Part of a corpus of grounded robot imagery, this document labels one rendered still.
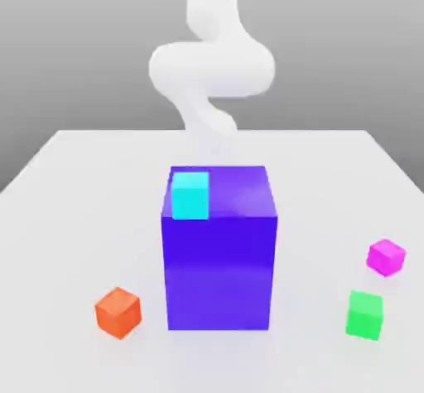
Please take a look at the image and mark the small cyan cube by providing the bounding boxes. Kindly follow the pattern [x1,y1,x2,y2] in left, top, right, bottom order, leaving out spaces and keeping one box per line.
[171,171,210,221]

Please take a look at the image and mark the small orange cube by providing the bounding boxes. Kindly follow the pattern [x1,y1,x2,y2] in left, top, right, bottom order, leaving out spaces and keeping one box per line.
[94,286,142,341]

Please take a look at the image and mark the small magenta cube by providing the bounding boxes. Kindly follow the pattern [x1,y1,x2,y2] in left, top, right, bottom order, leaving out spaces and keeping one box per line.
[365,237,407,278]

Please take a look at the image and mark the small green cube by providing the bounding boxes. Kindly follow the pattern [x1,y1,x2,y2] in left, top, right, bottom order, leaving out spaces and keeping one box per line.
[344,290,384,342]

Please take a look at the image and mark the large purple box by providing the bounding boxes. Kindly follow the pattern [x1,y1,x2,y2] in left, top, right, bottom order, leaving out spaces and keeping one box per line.
[160,165,278,332]

